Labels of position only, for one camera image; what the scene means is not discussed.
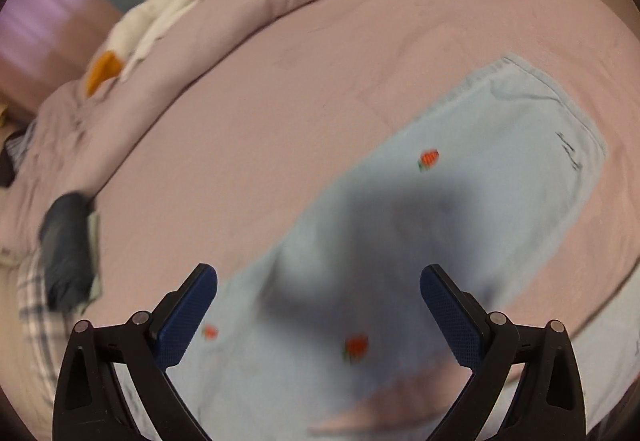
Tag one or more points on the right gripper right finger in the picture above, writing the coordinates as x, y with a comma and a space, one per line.
548, 403

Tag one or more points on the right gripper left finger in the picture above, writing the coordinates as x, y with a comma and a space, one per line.
89, 402

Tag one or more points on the light blue strawberry pants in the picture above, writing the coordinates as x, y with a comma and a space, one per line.
320, 190

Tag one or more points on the plaid pillow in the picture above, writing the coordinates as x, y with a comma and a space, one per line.
46, 332

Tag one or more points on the folded dark denim jeans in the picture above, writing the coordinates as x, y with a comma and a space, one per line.
66, 252

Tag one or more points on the folded light green garment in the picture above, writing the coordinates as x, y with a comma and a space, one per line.
95, 291

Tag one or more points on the mauve bed sheet mattress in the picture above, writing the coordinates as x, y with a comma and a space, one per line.
606, 342

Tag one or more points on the mauve duvet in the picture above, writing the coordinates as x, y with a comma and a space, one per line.
79, 143

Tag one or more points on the dark clothes pile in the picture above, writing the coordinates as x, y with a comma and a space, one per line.
13, 152

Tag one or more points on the pink curtain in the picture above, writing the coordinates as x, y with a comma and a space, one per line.
46, 43

